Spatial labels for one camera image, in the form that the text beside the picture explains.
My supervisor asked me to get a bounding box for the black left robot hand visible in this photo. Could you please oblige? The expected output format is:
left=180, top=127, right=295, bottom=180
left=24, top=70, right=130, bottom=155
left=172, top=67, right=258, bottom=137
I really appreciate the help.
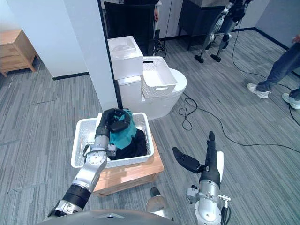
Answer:
left=94, top=108, right=133, bottom=137

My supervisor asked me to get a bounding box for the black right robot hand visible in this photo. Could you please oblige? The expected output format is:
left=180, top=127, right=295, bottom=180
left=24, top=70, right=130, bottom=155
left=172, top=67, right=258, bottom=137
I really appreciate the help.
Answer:
left=172, top=131, right=225, bottom=187

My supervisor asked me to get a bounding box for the teal cloth garment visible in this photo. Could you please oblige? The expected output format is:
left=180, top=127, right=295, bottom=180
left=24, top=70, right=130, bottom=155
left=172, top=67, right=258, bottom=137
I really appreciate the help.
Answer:
left=109, top=108, right=137, bottom=150

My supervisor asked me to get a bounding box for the white perforated laundry hamper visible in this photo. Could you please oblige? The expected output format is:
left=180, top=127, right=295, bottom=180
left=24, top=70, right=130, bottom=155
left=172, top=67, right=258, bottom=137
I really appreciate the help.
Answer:
left=70, top=112, right=155, bottom=169

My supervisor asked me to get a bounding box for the black cloth garment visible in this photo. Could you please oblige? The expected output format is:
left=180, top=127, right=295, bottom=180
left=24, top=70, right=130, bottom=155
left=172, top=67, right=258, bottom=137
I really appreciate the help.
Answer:
left=108, top=127, right=148, bottom=161

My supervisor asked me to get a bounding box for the white toilet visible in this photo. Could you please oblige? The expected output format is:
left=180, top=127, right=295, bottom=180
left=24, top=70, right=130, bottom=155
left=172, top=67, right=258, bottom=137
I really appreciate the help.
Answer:
left=107, top=35, right=188, bottom=121

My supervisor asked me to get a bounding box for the low wooden table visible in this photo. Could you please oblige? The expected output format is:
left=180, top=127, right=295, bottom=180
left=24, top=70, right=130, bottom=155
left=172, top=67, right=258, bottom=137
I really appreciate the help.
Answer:
left=92, top=142, right=165, bottom=196

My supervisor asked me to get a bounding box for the white perforated storage basket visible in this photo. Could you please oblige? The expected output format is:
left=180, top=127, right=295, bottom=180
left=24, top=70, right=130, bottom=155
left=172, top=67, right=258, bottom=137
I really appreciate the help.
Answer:
left=140, top=58, right=178, bottom=98

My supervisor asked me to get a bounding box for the robot silver leg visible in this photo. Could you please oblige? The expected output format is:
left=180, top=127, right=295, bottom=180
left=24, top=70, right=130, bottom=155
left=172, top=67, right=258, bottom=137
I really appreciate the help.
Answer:
left=145, top=187, right=173, bottom=220

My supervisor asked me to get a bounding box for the robot grey torso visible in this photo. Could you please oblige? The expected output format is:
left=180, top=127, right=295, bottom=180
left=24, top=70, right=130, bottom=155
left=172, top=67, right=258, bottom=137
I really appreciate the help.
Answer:
left=35, top=209, right=175, bottom=225

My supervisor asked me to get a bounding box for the black chair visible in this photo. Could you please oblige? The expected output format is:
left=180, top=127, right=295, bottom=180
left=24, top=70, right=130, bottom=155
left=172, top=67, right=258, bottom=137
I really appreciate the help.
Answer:
left=104, top=1, right=157, bottom=56

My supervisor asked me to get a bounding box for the person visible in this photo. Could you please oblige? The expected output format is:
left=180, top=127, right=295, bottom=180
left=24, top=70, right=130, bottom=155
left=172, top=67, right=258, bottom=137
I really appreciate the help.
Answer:
left=152, top=0, right=162, bottom=22
left=247, top=34, right=300, bottom=110

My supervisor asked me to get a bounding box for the wooden nightstand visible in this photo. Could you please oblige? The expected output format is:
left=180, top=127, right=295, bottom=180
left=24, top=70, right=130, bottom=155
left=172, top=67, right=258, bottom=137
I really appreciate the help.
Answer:
left=0, top=29, right=40, bottom=77

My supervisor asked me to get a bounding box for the dark cabinet on legs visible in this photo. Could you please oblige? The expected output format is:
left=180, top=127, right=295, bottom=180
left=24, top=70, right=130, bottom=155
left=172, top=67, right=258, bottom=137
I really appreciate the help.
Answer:
left=178, top=0, right=232, bottom=51

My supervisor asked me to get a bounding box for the silver humanoid robot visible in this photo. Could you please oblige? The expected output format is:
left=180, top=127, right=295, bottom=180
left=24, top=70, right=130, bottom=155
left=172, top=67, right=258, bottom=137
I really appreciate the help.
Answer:
left=194, top=0, right=253, bottom=64

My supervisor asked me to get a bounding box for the black floor cable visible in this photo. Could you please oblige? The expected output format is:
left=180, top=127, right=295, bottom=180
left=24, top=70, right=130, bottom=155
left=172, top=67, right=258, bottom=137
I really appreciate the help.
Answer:
left=178, top=28, right=300, bottom=148

